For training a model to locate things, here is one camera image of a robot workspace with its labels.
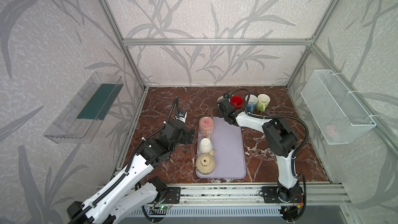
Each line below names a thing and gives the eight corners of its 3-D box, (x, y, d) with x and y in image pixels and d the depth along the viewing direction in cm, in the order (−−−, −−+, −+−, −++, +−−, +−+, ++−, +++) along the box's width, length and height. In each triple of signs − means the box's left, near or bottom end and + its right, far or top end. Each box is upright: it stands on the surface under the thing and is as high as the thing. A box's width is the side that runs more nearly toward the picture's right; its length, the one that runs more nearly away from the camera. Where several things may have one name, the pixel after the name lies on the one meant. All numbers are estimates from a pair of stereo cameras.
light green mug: (250, 109, 110) (253, 99, 101) (257, 101, 114) (261, 91, 106) (260, 115, 106) (265, 106, 98) (267, 107, 111) (272, 97, 103)
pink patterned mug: (199, 138, 94) (198, 129, 86) (200, 125, 100) (199, 116, 91) (213, 138, 94) (214, 129, 86) (213, 125, 100) (214, 116, 91)
